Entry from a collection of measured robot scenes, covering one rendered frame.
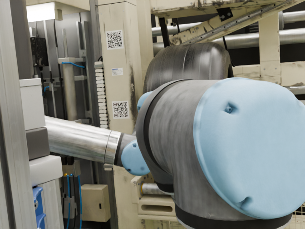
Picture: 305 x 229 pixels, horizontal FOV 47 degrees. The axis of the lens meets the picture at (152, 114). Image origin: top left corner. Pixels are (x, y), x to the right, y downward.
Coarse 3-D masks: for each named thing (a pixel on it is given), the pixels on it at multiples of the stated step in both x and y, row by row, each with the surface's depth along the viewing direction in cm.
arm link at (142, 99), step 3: (147, 93) 86; (150, 93) 85; (141, 96) 86; (144, 96) 85; (147, 96) 85; (141, 99) 86; (144, 99) 85; (138, 102) 86; (141, 102) 86; (138, 105) 86; (141, 105) 86; (138, 108) 86; (138, 111) 86
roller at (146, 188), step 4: (144, 184) 143; (148, 184) 143; (152, 184) 142; (156, 184) 142; (144, 188) 142; (148, 188) 142; (152, 188) 141; (156, 188) 141; (144, 192) 143; (148, 192) 142; (152, 192) 141; (156, 192) 141; (160, 192) 140
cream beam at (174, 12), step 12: (156, 0) 164; (168, 0) 162; (180, 0) 160; (192, 0) 159; (204, 0) 157; (216, 0) 156; (228, 0) 154; (240, 0) 153; (252, 0) 152; (264, 0) 154; (276, 0) 156; (156, 12) 165; (168, 12) 166; (180, 12) 169; (192, 12) 172; (204, 12) 175; (216, 12) 178
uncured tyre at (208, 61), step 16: (176, 48) 136; (192, 48) 133; (208, 48) 130; (160, 64) 129; (176, 64) 127; (192, 64) 125; (208, 64) 123; (224, 64) 128; (144, 80) 132; (160, 80) 125
